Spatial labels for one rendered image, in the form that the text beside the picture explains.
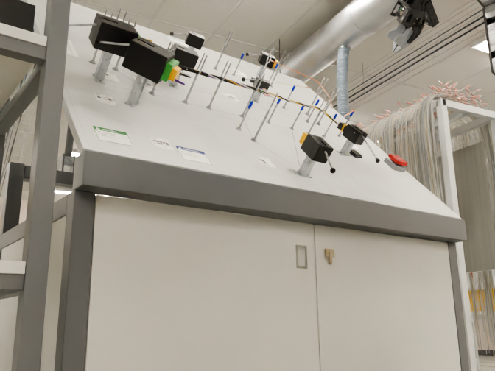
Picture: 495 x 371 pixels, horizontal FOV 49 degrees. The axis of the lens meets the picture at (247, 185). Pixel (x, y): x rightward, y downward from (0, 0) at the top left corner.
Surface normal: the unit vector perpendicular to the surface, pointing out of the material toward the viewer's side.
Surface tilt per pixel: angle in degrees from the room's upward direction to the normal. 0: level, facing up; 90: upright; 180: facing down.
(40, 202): 90
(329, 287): 90
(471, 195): 90
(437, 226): 90
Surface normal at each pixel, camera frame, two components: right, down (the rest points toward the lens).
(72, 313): 0.59, -0.22
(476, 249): -0.89, -0.11
